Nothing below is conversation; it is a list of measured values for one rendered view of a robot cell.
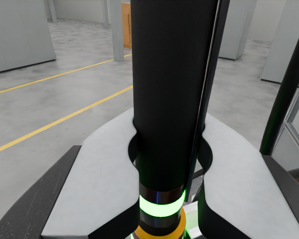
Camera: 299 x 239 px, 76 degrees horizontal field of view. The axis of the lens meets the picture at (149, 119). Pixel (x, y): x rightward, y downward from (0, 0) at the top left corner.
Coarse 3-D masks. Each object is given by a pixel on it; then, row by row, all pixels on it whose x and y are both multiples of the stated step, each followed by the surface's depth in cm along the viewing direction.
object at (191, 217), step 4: (188, 212) 18; (192, 212) 18; (196, 212) 18; (188, 216) 17; (192, 216) 17; (196, 216) 17; (188, 220) 17; (192, 220) 17; (196, 220) 17; (188, 224) 17; (192, 224) 17; (196, 224) 17; (188, 228) 17; (192, 228) 17; (184, 232) 17; (184, 236) 17
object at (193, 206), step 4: (188, 204) 19; (192, 204) 19; (196, 204) 19; (184, 208) 18; (188, 208) 18; (192, 208) 18; (196, 208) 18; (196, 228) 17; (188, 232) 16; (192, 232) 16; (196, 232) 16; (200, 232) 16; (188, 236) 16; (192, 236) 16; (196, 236) 16; (200, 236) 16
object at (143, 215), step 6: (180, 210) 13; (144, 216) 13; (150, 216) 12; (168, 216) 12; (174, 216) 13; (150, 222) 13; (156, 222) 12; (162, 222) 12; (168, 222) 13; (174, 222) 13
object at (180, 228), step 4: (184, 212) 15; (184, 216) 15; (180, 220) 14; (184, 220) 15; (180, 224) 14; (184, 224) 14; (140, 228) 14; (180, 228) 14; (184, 228) 14; (136, 232) 14; (140, 232) 14; (144, 232) 14; (172, 232) 14; (176, 232) 14; (180, 232) 14; (140, 236) 14; (144, 236) 13; (148, 236) 13; (152, 236) 13; (156, 236) 13; (160, 236) 13; (164, 236) 13; (168, 236) 13; (172, 236) 13; (176, 236) 14
